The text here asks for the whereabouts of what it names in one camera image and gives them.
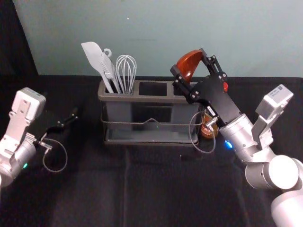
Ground glossy brown jar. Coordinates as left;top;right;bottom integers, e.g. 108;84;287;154
200;111;219;139

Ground black table cloth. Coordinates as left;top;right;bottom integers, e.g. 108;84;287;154
0;74;303;227

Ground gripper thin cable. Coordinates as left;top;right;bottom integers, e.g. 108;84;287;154
38;138;69;173
189;111;218;155

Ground right gripper thin cable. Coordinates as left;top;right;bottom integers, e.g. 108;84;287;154
189;111;218;155

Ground dark grey utensil holder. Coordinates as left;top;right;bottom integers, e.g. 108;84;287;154
98;79;205;142

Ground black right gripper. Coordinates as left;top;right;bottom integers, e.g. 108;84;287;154
169;48;242;128

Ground dark grey drip tray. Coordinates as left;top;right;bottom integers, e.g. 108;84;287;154
103;129;200;147

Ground grey silicone spatula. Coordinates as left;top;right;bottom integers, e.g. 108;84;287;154
80;42;116;94

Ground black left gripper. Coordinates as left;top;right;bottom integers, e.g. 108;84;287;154
28;101;79;143

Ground black curtain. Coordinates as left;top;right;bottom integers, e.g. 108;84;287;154
0;0;39;77

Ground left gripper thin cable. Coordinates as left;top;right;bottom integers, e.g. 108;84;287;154
38;138;69;173

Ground brown wooden spoon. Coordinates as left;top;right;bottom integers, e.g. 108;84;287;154
177;48;205;84

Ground grey slotted turner with ring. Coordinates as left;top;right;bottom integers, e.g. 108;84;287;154
101;48;119;93

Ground grey wire whisk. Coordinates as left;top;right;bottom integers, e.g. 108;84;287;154
115;54;138;95

